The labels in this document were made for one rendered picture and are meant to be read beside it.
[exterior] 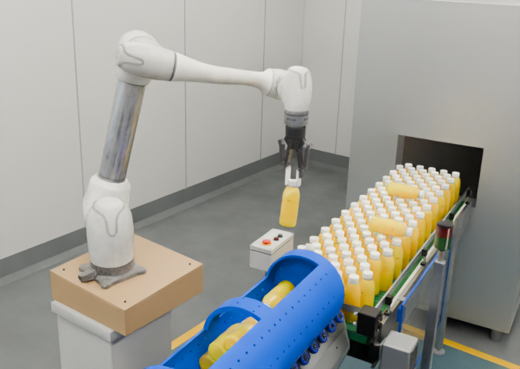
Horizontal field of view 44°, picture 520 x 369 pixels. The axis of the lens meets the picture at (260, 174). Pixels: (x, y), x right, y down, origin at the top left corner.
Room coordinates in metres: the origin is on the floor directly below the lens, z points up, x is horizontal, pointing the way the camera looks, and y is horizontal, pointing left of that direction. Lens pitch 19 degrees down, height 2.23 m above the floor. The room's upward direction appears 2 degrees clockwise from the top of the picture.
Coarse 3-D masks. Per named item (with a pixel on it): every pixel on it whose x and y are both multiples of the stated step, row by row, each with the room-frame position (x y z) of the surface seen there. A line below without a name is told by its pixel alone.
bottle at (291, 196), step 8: (288, 192) 2.29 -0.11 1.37; (296, 192) 2.29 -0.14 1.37; (288, 200) 2.28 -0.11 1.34; (296, 200) 2.29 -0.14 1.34; (288, 208) 2.28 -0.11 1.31; (296, 208) 2.29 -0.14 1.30; (280, 216) 2.30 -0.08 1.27; (288, 216) 2.28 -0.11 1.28; (296, 216) 2.29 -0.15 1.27; (280, 224) 2.29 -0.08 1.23; (288, 224) 2.27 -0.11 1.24
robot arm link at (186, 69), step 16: (176, 64) 2.12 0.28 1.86; (192, 64) 2.15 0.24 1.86; (208, 64) 2.21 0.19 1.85; (176, 80) 2.15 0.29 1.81; (192, 80) 2.16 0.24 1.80; (208, 80) 2.18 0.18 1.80; (224, 80) 2.23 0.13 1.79; (240, 80) 2.31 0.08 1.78; (256, 80) 2.39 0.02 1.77; (272, 80) 2.39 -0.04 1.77; (272, 96) 2.40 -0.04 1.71
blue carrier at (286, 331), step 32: (288, 256) 2.05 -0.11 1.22; (320, 256) 2.04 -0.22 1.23; (256, 288) 2.02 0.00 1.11; (320, 288) 1.90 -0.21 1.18; (224, 320) 1.84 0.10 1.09; (288, 320) 1.69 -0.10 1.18; (320, 320) 1.83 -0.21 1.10; (192, 352) 1.67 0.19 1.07; (256, 352) 1.52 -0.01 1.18; (288, 352) 1.63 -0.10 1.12
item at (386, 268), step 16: (400, 176) 3.46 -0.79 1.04; (432, 176) 3.45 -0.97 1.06; (432, 192) 3.21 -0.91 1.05; (448, 192) 3.23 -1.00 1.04; (352, 208) 2.92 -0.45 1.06; (384, 208) 2.97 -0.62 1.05; (432, 208) 3.02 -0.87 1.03; (448, 208) 3.23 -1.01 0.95; (368, 224) 2.75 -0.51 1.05; (432, 224) 3.01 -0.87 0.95; (320, 240) 2.60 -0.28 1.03; (336, 240) 2.57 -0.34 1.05; (416, 240) 2.71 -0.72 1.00; (352, 256) 2.43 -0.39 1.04; (368, 256) 2.44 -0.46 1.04; (384, 256) 2.42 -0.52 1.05; (400, 256) 2.50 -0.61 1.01; (384, 272) 2.40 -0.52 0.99; (400, 272) 2.51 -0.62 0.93; (384, 288) 2.40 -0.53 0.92
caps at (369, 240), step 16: (384, 176) 3.35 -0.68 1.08; (416, 176) 3.37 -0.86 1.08; (448, 176) 3.41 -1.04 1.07; (368, 192) 3.13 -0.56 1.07; (384, 192) 3.11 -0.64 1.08; (368, 208) 2.88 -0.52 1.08; (400, 208) 2.93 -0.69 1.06; (416, 208) 2.90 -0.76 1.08; (336, 224) 2.67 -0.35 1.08; (352, 224) 2.68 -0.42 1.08; (416, 224) 2.73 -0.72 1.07; (352, 240) 2.55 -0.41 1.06; (368, 240) 2.51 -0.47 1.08; (384, 240) 2.55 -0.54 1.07; (400, 240) 2.53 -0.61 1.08
